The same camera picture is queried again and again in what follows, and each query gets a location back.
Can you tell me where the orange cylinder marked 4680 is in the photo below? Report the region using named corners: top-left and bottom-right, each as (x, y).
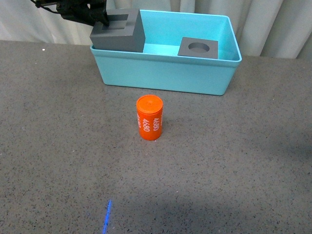
top-left (136, 95), bottom-right (163, 141)

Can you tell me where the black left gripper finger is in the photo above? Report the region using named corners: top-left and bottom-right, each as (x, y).
top-left (86, 4), bottom-right (110, 26)

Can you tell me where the gray block with square hole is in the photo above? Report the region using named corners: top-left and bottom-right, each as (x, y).
top-left (90, 8), bottom-right (145, 53)

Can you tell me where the light blue plastic box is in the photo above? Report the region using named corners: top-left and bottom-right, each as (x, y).
top-left (90, 10), bottom-right (242, 96)

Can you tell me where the white pleated curtain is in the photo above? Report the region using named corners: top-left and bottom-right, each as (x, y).
top-left (0, 0), bottom-right (312, 60)

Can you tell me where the gray block with round hole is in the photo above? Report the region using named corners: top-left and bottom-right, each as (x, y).
top-left (178, 37), bottom-right (218, 59)

